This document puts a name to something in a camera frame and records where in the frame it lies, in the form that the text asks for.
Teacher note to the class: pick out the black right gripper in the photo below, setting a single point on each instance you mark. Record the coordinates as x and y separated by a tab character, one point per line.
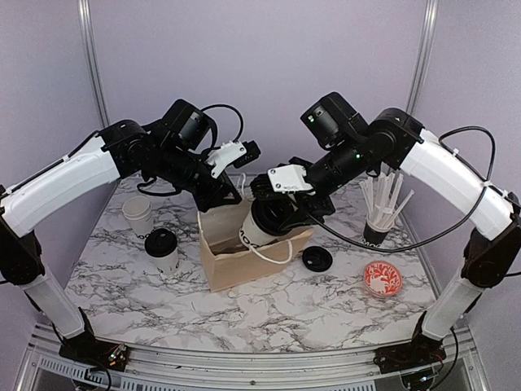
316	209

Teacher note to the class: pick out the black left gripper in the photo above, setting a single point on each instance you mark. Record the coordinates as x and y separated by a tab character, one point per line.
218	193

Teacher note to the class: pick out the white paper coffee cup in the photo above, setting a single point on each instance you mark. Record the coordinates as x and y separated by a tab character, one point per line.
252	236

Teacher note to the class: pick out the brown paper takeout bag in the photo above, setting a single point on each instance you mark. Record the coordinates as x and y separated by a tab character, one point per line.
227	262

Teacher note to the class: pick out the stack of white cups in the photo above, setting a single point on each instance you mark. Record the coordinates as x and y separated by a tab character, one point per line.
137	212

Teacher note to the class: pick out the black coffee cup lid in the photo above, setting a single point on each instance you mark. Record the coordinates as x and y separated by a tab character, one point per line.
273	217

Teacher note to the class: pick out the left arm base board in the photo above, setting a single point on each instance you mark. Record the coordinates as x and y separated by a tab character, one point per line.
112	356

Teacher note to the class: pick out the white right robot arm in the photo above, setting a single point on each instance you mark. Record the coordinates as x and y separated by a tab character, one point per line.
394	138

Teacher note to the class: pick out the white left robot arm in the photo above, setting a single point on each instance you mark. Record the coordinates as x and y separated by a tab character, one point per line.
106	156

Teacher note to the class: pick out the right arm base board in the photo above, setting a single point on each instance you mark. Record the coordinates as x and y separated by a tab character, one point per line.
408	356

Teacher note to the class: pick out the stack of black lids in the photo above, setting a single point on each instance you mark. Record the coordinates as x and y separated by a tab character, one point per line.
317	259

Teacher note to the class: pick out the black cup holding straws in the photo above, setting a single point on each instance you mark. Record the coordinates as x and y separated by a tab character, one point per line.
373	236

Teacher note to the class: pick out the red floral bowl right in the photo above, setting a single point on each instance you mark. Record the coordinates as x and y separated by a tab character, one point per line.
382	279

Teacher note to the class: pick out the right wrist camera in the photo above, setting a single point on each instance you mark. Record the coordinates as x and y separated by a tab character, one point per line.
290	178

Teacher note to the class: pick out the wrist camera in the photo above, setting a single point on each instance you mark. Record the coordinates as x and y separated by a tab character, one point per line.
290	178
237	154

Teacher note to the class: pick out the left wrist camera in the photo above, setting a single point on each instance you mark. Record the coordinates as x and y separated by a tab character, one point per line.
237	154

